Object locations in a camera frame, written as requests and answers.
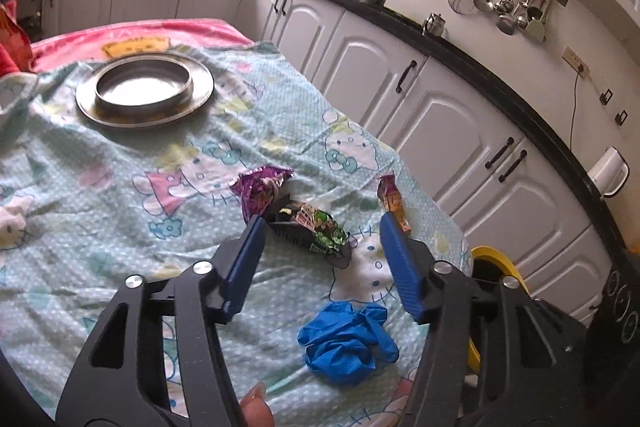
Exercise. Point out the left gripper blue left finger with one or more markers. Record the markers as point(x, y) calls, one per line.
point(247, 251)

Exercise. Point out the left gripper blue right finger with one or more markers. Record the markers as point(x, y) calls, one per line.
point(410, 262)

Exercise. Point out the yellow rimmed trash bin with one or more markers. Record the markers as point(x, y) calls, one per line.
point(505, 267)

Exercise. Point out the person's left hand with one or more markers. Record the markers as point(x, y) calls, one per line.
point(255, 409)

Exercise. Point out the pink orange snack wrapper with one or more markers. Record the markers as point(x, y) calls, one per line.
point(390, 196)

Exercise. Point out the purple green snack wrapper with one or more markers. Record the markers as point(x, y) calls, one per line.
point(261, 193)

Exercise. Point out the blue crumpled glove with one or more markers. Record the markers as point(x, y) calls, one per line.
point(344, 344)

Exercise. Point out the cartoon print tablecloth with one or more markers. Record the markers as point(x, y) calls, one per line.
point(83, 207)

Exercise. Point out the round metal tray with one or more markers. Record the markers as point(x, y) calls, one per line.
point(144, 90)

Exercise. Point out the white electric kettle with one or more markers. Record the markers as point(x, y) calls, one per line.
point(610, 173)

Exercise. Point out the steel teapot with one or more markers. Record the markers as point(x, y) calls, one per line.
point(434, 26)

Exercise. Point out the white power strip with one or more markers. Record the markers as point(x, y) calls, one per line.
point(575, 62)

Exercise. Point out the green spatula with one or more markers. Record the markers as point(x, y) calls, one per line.
point(536, 26)

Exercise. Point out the red floral cushion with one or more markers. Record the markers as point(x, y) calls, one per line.
point(15, 46)

